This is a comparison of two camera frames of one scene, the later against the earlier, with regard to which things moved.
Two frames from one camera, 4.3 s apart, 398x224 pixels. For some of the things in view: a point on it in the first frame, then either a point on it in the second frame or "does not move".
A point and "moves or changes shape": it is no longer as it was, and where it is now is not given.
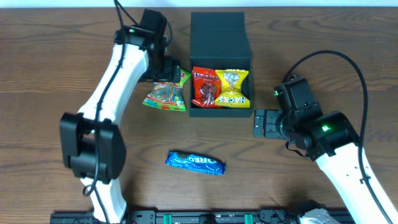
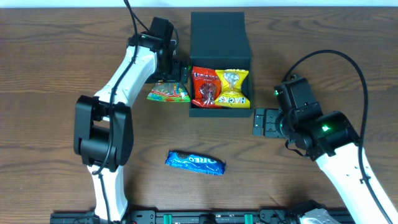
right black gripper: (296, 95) does not move
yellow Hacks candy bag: (231, 94) does not move
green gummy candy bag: (168, 95) moves or changes shape
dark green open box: (219, 41) does not move
